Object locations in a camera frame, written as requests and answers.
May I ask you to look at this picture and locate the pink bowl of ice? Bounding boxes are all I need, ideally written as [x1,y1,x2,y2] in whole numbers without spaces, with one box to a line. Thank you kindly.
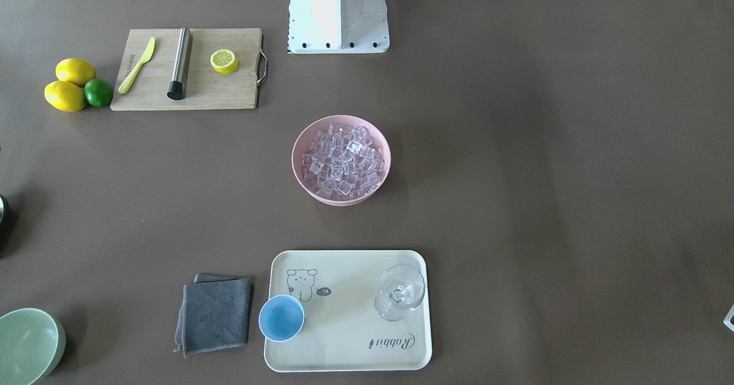
[291,115,392,207]

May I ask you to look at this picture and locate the blue plastic cup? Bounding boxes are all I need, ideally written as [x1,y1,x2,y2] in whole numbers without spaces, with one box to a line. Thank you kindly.
[259,294,305,343]

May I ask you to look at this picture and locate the clear wine glass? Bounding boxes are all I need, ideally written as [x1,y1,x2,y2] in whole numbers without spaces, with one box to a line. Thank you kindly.
[374,264,427,321]

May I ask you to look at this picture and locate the cream rabbit serving tray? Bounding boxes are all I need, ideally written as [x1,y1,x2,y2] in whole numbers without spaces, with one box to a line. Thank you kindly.
[264,250,433,372]

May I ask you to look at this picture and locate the half lemon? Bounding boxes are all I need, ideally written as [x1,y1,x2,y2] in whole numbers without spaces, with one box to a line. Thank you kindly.
[210,49,239,74]

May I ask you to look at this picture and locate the grey folded cloth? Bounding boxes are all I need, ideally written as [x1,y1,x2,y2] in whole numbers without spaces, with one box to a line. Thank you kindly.
[174,273,253,358]

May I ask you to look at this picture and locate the steel cocktail muddler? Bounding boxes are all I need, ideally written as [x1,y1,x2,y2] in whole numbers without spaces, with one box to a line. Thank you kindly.
[167,28,192,100]

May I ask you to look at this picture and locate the wooden cutting board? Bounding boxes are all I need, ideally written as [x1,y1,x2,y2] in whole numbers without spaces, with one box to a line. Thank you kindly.
[110,28,264,111]

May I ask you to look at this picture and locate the yellow plastic knife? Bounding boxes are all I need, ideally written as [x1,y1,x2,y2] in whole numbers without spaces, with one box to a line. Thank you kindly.
[118,37,157,95]

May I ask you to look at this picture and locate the green lime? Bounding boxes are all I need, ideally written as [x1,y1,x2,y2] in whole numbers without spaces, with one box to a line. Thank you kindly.
[83,77,114,108]

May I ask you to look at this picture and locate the upper whole lemon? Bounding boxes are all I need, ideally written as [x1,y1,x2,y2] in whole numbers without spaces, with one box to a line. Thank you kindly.
[55,57,96,88]

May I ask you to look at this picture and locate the whole lemon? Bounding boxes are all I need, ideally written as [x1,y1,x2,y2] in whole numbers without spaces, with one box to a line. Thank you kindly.
[44,81,88,112]
[55,57,96,88]

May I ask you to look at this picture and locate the lower whole lemon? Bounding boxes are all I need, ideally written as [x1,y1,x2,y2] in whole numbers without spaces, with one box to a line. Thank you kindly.
[44,81,88,112]

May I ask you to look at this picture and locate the light green bowl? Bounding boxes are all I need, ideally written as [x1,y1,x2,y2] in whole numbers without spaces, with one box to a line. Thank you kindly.
[1,308,66,384]

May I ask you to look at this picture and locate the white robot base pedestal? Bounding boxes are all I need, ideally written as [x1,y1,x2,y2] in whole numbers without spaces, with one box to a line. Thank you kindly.
[287,0,391,54]

